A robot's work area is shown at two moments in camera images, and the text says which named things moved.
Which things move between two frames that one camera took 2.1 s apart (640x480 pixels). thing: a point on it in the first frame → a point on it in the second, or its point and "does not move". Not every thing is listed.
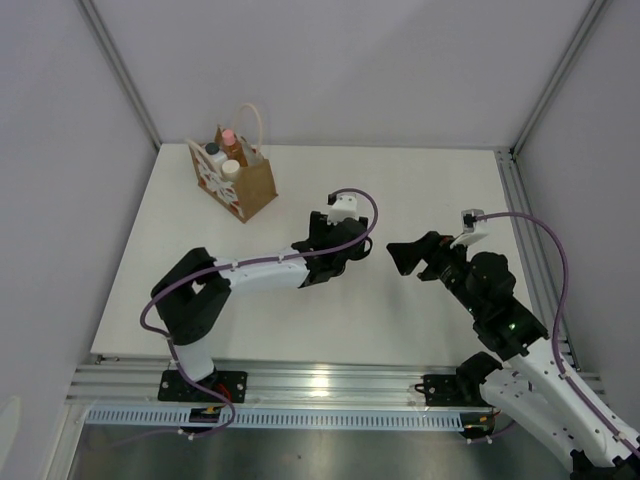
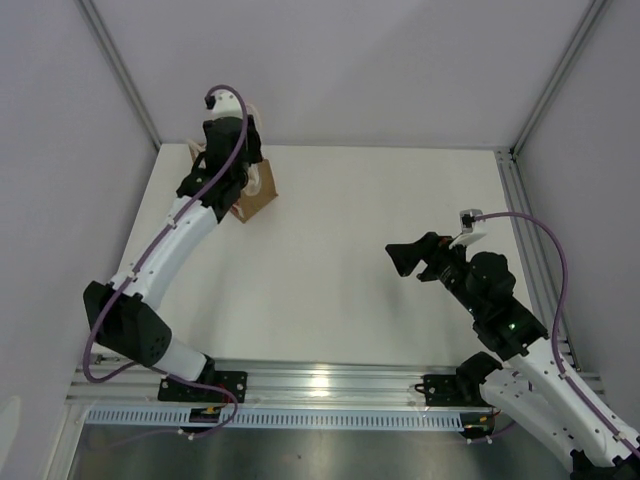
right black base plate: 452,391 does not move
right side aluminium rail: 535,258 does not move
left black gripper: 318,227 → 252,144
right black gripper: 407,255 does not move
